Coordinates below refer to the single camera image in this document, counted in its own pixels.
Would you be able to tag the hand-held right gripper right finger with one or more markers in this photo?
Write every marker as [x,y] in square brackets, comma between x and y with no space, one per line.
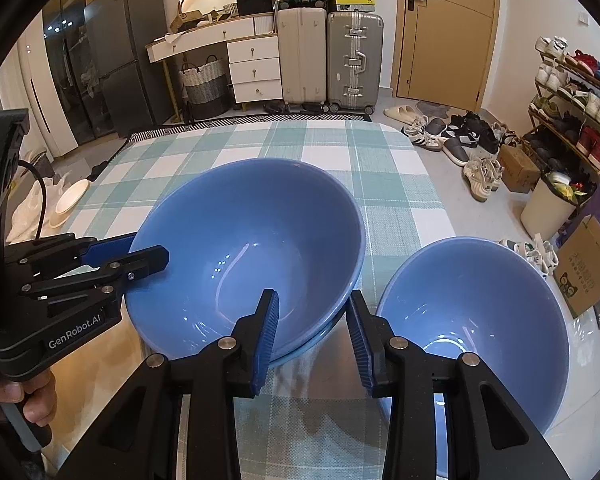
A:
[360,345]

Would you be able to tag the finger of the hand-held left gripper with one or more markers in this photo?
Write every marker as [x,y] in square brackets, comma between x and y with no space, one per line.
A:
[147,260]
[112,247]

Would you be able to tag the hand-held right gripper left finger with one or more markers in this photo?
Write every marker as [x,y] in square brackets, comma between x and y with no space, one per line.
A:
[267,340]

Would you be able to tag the blue bowl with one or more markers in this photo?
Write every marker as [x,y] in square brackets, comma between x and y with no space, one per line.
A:
[230,240]
[480,300]
[305,351]

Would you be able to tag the person's left hand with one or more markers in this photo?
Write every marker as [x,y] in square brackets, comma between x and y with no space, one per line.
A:
[40,400]

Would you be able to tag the small cream plate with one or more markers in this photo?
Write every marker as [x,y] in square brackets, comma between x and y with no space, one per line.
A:
[59,220]

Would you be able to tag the small white plate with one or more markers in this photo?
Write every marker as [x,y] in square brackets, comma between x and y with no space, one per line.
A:
[72,195]

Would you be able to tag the white plastic bag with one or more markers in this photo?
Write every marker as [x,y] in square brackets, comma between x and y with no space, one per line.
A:
[25,210]

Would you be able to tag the green white checked tablecloth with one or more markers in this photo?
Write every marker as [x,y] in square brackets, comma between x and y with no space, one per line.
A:
[380,200]

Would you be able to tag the dark glass door cabinet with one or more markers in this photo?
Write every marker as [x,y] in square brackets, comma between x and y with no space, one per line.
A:
[65,75]

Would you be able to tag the white grey woven basket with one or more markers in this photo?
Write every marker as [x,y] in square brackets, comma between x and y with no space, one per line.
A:
[205,90]

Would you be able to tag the dark grey refrigerator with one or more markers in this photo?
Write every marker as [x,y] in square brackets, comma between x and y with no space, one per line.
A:
[130,60]

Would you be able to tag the white green sneaker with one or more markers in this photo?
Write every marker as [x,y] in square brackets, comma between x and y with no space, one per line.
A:
[540,257]

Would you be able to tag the white drawer dresser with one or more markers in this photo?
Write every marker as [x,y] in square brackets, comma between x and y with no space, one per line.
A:
[255,70]

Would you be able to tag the pile of shoes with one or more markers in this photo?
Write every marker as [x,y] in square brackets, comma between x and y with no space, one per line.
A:
[460,140]

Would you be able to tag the white trash bin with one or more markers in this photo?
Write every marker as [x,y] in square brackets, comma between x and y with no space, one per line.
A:
[545,210]

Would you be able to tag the brown cardboard box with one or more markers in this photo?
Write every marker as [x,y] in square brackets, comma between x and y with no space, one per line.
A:
[517,170]

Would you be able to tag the small open cardboard box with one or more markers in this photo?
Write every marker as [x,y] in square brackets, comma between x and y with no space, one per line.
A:
[185,21]

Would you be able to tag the large printed cardboard box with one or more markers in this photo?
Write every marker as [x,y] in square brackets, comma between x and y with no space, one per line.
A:
[590,265]

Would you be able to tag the beige suitcase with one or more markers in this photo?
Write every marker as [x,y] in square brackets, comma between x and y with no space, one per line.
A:
[302,55]

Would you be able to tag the black duffel bag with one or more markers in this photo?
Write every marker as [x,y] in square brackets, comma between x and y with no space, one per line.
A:
[255,5]

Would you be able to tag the silver suitcase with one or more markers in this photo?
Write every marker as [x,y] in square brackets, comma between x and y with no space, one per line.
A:
[355,60]

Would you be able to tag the shoe rack with shoes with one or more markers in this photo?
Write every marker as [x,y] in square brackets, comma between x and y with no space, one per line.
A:
[575,110]

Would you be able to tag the tan wooden door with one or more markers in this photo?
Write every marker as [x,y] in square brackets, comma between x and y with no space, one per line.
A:
[450,35]

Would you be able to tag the black yellow shoe box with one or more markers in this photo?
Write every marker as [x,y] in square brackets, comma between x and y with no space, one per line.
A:
[352,3]

